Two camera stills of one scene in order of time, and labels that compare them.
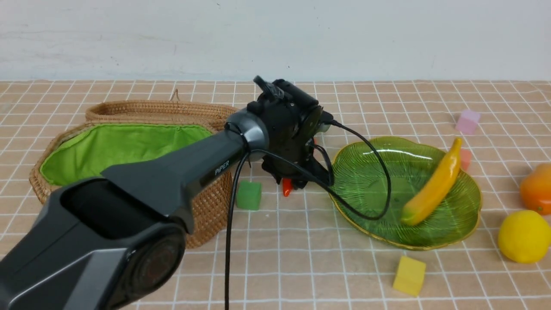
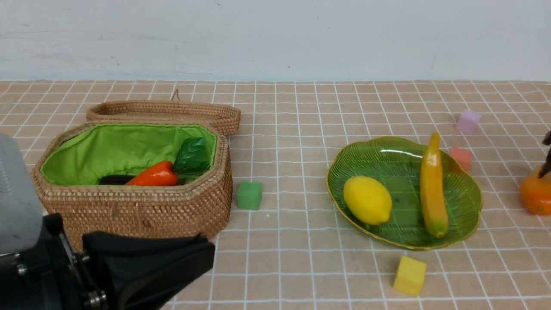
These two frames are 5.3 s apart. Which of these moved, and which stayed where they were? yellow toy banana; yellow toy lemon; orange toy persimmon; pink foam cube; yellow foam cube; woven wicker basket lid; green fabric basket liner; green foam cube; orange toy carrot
Moved: yellow toy banana; yellow toy lemon; orange toy carrot
Stayed: green foam cube; orange toy persimmon; woven wicker basket lid; green fabric basket liner; yellow foam cube; pink foam cube
